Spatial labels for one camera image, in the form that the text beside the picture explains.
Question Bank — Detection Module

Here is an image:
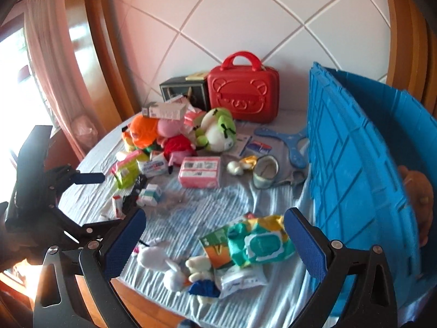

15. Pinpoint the pink plastic bag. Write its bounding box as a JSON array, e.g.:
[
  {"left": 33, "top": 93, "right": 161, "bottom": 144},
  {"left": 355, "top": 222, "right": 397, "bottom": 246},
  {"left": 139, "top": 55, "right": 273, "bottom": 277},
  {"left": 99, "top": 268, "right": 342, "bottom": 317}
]
[{"left": 71, "top": 114, "right": 96, "bottom": 140}]

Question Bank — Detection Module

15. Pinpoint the white duck plush blue outfit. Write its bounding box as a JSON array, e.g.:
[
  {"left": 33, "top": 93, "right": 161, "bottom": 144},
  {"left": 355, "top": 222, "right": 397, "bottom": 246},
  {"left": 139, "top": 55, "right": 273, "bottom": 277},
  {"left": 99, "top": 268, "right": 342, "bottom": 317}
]
[{"left": 185, "top": 256, "right": 222, "bottom": 304}]

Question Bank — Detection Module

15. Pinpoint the white wipes packet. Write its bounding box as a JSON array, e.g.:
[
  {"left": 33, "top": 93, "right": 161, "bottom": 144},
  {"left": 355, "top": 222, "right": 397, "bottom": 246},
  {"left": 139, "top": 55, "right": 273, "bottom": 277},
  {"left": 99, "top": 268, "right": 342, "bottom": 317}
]
[{"left": 218, "top": 266, "right": 267, "bottom": 298}]

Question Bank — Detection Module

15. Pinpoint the pink curtain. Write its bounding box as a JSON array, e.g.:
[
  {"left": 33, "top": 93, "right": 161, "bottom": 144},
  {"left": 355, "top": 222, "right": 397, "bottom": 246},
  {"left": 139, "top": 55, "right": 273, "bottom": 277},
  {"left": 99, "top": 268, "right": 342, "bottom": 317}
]
[{"left": 25, "top": 0, "right": 87, "bottom": 127}]

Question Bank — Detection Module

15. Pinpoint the pink green pack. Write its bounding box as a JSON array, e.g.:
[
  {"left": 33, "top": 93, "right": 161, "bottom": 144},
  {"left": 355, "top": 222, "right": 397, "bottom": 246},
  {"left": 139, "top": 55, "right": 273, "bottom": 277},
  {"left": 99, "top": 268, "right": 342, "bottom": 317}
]
[{"left": 111, "top": 150, "right": 151, "bottom": 188}]

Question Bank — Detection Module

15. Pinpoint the red white flat box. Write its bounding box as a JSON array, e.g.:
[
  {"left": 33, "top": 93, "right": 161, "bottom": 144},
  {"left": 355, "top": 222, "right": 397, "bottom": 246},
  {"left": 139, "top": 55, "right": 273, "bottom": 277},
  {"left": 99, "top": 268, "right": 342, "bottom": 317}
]
[{"left": 112, "top": 195, "right": 126, "bottom": 218}]

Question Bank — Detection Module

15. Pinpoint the green frog plush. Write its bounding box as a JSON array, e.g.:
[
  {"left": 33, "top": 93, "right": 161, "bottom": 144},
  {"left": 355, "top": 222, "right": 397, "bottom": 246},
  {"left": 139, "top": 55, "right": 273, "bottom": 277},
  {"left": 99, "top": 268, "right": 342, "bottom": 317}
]
[{"left": 194, "top": 107, "right": 237, "bottom": 153}]

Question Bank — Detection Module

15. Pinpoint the red bear suitcase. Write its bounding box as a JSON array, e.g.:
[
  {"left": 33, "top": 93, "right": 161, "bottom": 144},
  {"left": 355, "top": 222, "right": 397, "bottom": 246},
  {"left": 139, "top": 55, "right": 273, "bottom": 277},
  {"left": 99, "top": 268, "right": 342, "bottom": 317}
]
[{"left": 207, "top": 51, "right": 278, "bottom": 124}]

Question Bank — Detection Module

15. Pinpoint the small white green box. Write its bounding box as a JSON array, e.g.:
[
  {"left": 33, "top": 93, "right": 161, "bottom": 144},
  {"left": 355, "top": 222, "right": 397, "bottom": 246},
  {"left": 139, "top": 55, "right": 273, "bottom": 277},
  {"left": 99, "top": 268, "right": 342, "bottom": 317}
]
[{"left": 138, "top": 184, "right": 161, "bottom": 206}]

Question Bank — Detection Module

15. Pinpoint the brown bear plush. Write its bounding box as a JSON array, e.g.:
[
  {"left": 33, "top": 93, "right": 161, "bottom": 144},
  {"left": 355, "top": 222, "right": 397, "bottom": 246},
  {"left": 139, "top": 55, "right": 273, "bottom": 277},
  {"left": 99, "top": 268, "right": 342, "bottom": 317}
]
[{"left": 398, "top": 165, "right": 431, "bottom": 247}]

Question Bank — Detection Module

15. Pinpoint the white rabbit plush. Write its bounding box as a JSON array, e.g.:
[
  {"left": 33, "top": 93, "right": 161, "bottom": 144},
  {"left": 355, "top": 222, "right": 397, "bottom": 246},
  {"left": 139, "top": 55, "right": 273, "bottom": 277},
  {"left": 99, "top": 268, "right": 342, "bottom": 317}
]
[{"left": 137, "top": 241, "right": 187, "bottom": 291}]

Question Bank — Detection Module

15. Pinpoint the blue plastic crate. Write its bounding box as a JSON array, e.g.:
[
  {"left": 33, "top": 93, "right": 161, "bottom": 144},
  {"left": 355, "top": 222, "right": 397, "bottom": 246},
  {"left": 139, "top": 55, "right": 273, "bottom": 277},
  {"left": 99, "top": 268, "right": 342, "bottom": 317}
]
[{"left": 307, "top": 62, "right": 437, "bottom": 317}]

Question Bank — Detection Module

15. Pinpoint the black gift box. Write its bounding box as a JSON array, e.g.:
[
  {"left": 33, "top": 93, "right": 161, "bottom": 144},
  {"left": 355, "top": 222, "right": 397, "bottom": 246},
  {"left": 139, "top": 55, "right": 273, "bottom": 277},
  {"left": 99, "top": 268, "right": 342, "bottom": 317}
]
[{"left": 160, "top": 77, "right": 209, "bottom": 110}]

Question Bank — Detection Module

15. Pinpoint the white blue toothpaste box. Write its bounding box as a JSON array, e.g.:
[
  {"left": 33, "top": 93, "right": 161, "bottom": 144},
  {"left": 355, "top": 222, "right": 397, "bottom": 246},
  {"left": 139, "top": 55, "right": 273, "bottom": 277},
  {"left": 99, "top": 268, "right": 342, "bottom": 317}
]
[{"left": 138, "top": 154, "right": 169, "bottom": 177}]

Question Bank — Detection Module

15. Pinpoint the clear blister package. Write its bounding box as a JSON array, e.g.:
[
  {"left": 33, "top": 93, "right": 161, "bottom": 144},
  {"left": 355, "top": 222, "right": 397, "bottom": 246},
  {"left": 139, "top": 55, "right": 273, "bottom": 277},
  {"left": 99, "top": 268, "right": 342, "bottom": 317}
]
[{"left": 235, "top": 135, "right": 253, "bottom": 156}]

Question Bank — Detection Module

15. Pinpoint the green orange box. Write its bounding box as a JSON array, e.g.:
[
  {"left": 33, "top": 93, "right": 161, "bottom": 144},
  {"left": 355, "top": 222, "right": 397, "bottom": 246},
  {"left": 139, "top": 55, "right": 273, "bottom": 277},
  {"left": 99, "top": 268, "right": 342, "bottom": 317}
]
[{"left": 199, "top": 225, "right": 240, "bottom": 269}]

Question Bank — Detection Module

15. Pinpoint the white carton box on top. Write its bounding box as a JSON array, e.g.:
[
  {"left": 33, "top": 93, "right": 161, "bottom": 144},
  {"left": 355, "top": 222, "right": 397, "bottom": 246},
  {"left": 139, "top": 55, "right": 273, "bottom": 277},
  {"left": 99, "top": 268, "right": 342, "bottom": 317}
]
[{"left": 141, "top": 102, "right": 188, "bottom": 120}]

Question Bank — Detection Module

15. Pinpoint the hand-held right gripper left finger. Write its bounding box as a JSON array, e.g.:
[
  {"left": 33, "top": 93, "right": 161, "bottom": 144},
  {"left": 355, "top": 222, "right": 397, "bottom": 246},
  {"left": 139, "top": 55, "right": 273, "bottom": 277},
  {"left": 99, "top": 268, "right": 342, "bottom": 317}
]
[{"left": 32, "top": 207, "right": 147, "bottom": 328}]

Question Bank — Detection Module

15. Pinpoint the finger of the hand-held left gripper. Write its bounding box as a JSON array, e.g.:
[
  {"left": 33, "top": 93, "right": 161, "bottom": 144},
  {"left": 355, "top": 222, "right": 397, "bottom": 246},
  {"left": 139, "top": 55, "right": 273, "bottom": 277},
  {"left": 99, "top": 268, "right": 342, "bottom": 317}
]
[
  {"left": 51, "top": 166, "right": 106, "bottom": 192},
  {"left": 51, "top": 207, "right": 120, "bottom": 251}
]

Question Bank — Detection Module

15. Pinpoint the round wooden bed frame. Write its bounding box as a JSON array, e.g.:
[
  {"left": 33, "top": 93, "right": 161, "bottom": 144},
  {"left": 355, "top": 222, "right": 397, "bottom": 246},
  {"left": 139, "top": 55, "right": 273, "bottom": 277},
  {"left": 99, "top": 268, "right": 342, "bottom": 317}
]
[{"left": 109, "top": 273, "right": 195, "bottom": 328}]

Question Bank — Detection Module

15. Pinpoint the black flat item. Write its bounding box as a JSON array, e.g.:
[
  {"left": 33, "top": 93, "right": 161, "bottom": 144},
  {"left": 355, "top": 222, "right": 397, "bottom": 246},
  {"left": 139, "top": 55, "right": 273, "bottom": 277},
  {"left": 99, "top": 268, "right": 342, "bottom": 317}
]
[{"left": 123, "top": 174, "right": 147, "bottom": 210}]

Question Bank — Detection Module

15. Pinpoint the blue red card pack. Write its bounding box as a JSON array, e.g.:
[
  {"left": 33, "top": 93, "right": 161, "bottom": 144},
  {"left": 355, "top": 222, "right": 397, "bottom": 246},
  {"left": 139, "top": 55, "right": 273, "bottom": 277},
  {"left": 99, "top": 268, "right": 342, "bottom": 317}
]
[{"left": 246, "top": 140, "right": 273, "bottom": 154}]

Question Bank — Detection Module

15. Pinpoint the pink box pack barcode label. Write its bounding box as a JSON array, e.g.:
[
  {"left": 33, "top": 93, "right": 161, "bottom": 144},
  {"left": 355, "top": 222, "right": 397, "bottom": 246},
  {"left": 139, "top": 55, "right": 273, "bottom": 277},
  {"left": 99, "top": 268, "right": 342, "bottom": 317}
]
[{"left": 178, "top": 156, "right": 222, "bottom": 188}]

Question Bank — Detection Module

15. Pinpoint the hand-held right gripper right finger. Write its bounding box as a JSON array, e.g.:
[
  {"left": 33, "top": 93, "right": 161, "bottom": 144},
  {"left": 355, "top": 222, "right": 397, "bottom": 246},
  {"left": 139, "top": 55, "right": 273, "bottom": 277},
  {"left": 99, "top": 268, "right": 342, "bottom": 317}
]
[{"left": 283, "top": 207, "right": 399, "bottom": 328}]

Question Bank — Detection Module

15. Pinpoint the green wet wipes pack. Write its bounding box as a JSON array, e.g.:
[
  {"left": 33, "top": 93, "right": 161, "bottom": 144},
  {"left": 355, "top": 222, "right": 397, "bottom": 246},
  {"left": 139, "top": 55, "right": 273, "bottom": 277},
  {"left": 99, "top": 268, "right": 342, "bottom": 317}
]
[{"left": 227, "top": 215, "right": 296, "bottom": 267}]

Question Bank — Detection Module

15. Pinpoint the pink pig plush red dress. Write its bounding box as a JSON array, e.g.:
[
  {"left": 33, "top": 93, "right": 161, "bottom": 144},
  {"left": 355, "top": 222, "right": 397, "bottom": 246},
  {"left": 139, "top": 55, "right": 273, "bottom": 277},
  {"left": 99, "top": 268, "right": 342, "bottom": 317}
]
[{"left": 157, "top": 119, "right": 197, "bottom": 175}]

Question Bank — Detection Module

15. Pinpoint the blue boomerang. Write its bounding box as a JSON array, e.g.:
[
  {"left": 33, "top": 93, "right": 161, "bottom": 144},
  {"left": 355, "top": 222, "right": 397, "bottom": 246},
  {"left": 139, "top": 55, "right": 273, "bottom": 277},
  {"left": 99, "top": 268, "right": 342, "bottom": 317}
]
[{"left": 254, "top": 126, "right": 309, "bottom": 169}]

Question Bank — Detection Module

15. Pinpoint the orange plush toy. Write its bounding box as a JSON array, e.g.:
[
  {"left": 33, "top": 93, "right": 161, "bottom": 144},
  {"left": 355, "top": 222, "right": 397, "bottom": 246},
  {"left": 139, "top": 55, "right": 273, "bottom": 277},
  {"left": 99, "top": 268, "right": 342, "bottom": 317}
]
[{"left": 130, "top": 114, "right": 161, "bottom": 148}]

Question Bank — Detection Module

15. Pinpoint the small yellow white plush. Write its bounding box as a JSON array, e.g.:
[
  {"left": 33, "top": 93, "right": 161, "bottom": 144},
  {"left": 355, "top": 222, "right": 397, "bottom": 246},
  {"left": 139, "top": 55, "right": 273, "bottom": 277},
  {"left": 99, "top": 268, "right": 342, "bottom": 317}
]
[{"left": 228, "top": 155, "right": 256, "bottom": 175}]

